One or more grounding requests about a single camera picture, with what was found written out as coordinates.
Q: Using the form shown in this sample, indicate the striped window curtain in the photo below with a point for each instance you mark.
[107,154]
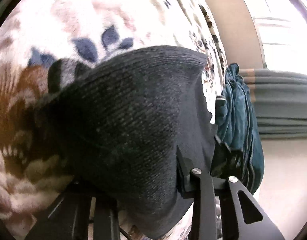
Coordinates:
[280,102]

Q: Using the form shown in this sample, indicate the black striped knit sweater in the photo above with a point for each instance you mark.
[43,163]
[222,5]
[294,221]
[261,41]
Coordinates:
[121,124]

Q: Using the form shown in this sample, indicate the teal velvet garment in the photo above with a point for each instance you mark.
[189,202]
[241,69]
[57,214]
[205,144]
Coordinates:
[238,150]

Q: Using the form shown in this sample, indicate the floral plush bed blanket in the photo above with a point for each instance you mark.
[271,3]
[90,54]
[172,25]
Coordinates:
[39,32]

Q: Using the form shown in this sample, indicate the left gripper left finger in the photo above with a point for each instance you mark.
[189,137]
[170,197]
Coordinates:
[68,217]

